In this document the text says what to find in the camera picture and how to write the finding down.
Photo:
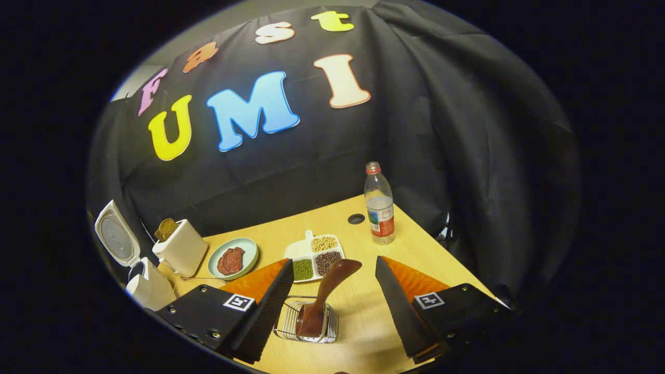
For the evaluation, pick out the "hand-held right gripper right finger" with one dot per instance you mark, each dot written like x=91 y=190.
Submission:
x=402 y=311

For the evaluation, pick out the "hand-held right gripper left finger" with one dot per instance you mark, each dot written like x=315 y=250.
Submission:
x=267 y=311

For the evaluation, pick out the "brown wooden spoon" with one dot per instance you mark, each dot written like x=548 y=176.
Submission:
x=324 y=293

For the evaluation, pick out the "white rice cooker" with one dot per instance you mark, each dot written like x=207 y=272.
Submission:
x=117 y=236

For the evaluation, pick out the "green mung beans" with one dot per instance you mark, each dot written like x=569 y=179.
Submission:
x=303 y=269

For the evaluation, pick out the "brown meat slice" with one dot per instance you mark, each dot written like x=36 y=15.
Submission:
x=224 y=264
x=237 y=255

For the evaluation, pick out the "light green plate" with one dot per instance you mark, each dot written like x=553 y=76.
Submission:
x=249 y=249

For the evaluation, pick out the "white divided grain dish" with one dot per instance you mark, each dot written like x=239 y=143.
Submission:
x=311 y=255

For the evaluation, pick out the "dark red beans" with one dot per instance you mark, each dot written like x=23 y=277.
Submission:
x=328 y=262

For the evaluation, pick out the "yellow soybeans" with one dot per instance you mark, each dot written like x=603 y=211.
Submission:
x=324 y=244

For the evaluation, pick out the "white toaster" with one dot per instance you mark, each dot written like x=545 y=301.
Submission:
x=184 y=252

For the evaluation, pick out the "black table grommet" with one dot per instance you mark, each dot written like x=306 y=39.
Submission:
x=356 y=218

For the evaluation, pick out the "clear plastic water bottle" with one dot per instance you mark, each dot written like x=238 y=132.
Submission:
x=380 y=208

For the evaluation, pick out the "toasted bread slice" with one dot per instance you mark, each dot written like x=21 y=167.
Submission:
x=166 y=229

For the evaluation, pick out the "black backdrop cloth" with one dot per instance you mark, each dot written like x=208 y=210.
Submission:
x=441 y=130

